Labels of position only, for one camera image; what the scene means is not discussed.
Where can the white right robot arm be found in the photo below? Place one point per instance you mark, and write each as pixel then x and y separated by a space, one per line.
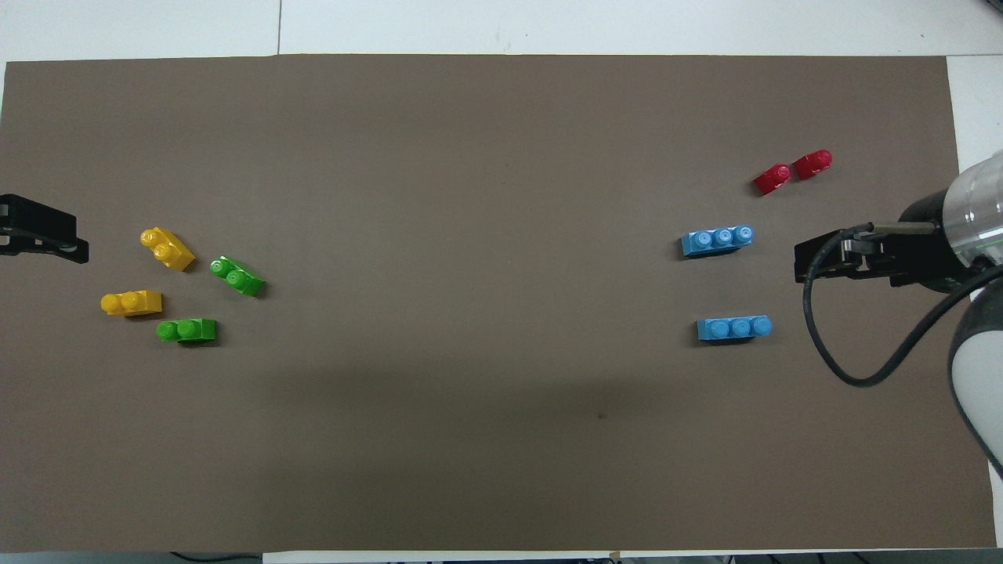
pixel 979 368

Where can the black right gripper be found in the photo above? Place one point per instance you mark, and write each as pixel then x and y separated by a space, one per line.
pixel 921 251

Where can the red one-stud toy block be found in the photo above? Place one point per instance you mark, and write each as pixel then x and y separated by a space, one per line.
pixel 812 165
pixel 773 179

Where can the yellow two-stud toy block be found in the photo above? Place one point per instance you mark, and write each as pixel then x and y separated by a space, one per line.
pixel 168 249
pixel 132 303

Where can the blue three-stud toy block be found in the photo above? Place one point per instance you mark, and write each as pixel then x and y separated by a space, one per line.
pixel 733 329
pixel 715 241

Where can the green two-stud toy block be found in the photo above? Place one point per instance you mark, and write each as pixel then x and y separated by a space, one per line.
pixel 239 277
pixel 188 330

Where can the brown paper mat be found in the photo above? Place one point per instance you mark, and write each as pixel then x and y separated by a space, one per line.
pixel 470 431

